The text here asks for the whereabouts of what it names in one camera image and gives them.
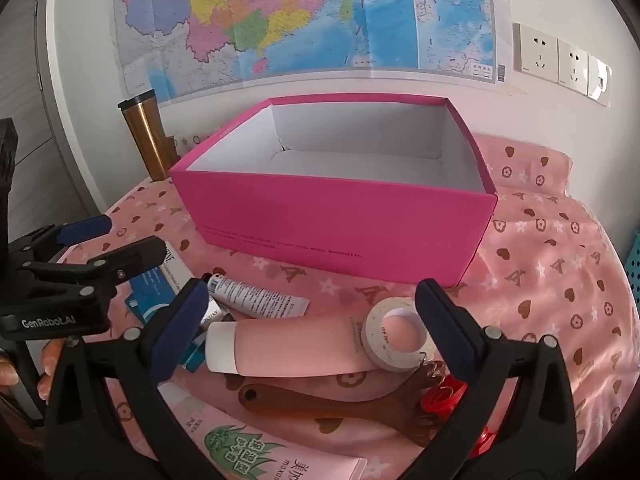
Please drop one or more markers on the grey wardrobe door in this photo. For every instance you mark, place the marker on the grey wardrobe door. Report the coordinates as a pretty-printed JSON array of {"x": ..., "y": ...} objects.
[{"x": 47, "y": 185}]

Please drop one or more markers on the white wall socket panel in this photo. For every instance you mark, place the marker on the white wall socket panel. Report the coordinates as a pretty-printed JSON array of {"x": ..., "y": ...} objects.
[{"x": 555, "y": 60}]

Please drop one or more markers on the white tape roll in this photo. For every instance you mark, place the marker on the white tape roll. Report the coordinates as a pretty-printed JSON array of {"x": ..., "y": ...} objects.
[{"x": 394, "y": 336}]

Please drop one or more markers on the colourful wall map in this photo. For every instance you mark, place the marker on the colourful wall map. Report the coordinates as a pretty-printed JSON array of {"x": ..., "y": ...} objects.
[{"x": 182, "y": 47}]

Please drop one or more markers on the person's left hand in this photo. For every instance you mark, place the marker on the person's left hand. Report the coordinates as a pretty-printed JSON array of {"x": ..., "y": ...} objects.
[{"x": 49, "y": 360}]

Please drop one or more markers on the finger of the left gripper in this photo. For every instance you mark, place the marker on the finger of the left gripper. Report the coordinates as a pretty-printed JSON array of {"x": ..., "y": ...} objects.
[
  {"x": 45, "y": 243},
  {"x": 47, "y": 282}
]

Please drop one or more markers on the copper travel mug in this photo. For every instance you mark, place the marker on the copper travel mug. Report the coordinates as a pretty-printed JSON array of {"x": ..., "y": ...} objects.
[{"x": 157, "y": 150}]

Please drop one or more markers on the small white ointment tube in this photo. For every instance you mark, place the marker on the small white ointment tube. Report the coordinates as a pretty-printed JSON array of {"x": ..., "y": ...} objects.
[{"x": 254, "y": 301}]

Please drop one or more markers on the pink aloe cream tube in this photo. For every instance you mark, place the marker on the pink aloe cream tube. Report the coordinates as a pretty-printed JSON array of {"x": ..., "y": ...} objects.
[{"x": 245, "y": 452}]

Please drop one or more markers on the large pink cream tube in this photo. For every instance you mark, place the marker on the large pink cream tube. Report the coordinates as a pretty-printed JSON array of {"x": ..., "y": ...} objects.
[{"x": 310, "y": 346}]

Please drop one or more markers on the blue perforated plastic basket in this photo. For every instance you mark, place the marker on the blue perforated plastic basket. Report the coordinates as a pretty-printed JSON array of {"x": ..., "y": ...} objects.
[{"x": 632, "y": 269}]

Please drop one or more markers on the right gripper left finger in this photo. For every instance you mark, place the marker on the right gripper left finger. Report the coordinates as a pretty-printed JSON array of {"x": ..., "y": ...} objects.
[{"x": 84, "y": 434}]

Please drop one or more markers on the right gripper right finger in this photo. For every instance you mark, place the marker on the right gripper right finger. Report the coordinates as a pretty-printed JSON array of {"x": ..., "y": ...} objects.
[{"x": 516, "y": 419}]

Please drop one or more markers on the pink cardboard box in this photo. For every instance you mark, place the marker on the pink cardboard box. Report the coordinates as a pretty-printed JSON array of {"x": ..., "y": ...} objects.
[{"x": 379, "y": 185}]

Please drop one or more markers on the blue white medicine box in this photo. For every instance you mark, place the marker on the blue white medicine box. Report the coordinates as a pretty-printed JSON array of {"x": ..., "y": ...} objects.
[{"x": 156, "y": 288}]

